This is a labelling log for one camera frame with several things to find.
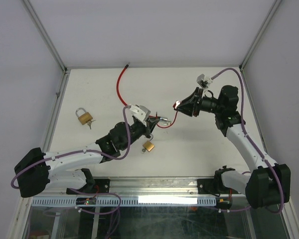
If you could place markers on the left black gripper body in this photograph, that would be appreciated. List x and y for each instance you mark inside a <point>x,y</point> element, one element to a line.
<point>137,131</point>

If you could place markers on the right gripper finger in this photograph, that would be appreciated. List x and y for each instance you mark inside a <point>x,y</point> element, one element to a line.
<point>187,109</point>
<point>189,100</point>

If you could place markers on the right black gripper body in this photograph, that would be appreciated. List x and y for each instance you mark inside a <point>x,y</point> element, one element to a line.
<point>199,100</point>

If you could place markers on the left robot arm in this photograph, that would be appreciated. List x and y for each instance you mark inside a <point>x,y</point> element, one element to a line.
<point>39,171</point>

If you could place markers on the open brass padlock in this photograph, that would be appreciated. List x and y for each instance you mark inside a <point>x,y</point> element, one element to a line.
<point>148,146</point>

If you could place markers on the closed brass padlock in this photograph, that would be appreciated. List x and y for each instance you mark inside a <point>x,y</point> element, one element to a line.
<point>84,117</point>

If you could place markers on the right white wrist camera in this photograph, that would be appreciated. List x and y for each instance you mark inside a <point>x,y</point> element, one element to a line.
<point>204,81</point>

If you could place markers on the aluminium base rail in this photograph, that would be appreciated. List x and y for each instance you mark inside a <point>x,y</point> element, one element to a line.
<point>149,185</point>

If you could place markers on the white slotted cable duct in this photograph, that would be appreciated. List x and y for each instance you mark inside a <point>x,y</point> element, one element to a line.
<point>111,201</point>

